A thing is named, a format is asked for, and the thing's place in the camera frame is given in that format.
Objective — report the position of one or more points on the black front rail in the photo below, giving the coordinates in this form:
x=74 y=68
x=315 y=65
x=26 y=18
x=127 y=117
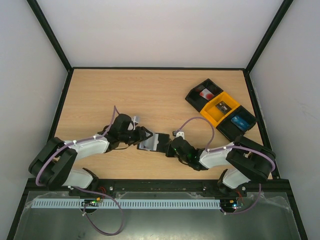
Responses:
x=206 y=188

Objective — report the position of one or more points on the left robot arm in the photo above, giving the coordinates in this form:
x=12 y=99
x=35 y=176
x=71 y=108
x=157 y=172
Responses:
x=53 y=167

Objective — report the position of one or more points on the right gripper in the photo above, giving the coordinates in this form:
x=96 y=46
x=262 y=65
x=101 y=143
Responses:
x=170 y=146

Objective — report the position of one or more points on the white slotted cable duct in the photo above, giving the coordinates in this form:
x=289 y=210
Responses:
x=63 y=203

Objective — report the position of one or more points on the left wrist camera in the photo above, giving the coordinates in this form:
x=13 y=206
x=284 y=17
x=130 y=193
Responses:
x=136 y=119

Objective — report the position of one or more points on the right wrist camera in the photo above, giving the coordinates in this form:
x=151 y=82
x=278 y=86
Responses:
x=178 y=133

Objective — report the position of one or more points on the black bin far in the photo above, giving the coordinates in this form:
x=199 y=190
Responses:
x=195 y=100

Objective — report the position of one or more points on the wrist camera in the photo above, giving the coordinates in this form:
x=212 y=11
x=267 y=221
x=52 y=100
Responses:
x=136 y=119
x=178 y=133

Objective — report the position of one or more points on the red white card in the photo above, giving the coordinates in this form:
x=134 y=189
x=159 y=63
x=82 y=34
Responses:
x=206 y=94

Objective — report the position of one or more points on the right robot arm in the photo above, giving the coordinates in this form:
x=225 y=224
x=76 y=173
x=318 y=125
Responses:
x=251 y=161

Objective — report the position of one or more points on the blue card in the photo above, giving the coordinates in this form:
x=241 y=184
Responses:
x=240 y=123

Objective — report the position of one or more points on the black bin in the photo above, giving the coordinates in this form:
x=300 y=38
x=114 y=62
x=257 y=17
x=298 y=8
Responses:
x=231 y=131
x=195 y=100

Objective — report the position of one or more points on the dark card in yellow bin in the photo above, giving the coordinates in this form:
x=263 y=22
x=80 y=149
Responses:
x=223 y=107

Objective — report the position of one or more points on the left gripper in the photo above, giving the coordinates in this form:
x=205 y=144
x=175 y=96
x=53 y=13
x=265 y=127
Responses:
x=140 y=134

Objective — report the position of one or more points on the black card holder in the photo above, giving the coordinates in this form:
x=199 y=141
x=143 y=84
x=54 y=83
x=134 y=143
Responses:
x=159 y=142

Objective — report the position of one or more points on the black bin near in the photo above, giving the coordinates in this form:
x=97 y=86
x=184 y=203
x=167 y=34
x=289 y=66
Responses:
x=231 y=131

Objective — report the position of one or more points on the yellow bin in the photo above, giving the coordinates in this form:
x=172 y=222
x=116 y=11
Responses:
x=213 y=114

